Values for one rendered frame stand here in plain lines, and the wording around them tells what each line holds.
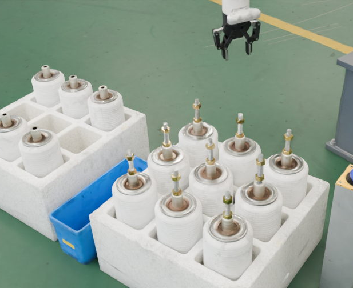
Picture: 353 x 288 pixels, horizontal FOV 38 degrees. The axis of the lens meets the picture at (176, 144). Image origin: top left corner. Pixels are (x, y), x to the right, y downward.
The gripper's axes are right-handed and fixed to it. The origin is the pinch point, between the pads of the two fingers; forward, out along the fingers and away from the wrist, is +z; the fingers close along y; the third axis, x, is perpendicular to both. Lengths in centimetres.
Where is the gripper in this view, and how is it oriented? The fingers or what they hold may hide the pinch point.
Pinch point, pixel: (237, 52)
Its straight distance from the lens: 153.7
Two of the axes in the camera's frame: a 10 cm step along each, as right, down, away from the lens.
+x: 2.6, 6.4, -7.2
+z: 1.0, 7.2, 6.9
